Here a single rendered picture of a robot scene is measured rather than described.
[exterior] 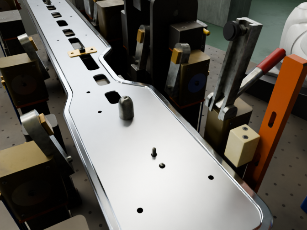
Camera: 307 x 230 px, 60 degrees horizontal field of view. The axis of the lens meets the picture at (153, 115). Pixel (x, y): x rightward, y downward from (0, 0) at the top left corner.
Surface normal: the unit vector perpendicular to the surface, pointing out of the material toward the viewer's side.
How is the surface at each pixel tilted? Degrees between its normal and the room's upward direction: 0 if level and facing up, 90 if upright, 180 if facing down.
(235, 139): 90
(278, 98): 90
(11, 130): 0
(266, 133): 90
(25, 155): 0
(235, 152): 90
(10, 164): 0
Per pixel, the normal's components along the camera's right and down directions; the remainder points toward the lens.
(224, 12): -0.72, 0.43
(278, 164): 0.00, -0.77
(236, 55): -0.88, 0.17
